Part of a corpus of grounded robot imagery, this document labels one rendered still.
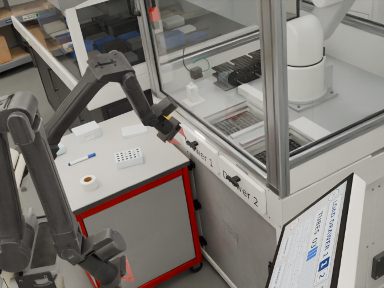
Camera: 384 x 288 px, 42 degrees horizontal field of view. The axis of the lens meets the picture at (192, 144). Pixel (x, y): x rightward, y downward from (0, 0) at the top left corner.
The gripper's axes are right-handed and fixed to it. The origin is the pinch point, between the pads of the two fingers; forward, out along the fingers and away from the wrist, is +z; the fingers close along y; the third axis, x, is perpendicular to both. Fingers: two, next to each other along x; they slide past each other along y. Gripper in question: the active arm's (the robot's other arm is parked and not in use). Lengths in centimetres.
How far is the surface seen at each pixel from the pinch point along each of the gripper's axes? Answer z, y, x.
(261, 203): 13.7, 0.6, -41.9
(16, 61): 57, -48, 375
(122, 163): 4.0, -25.9, 28.1
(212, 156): 11.0, 2.7, -8.7
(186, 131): 9.2, 4.0, 12.5
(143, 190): 13.2, -28.8, 15.2
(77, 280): 49, -98, 55
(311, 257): -15, -2, -89
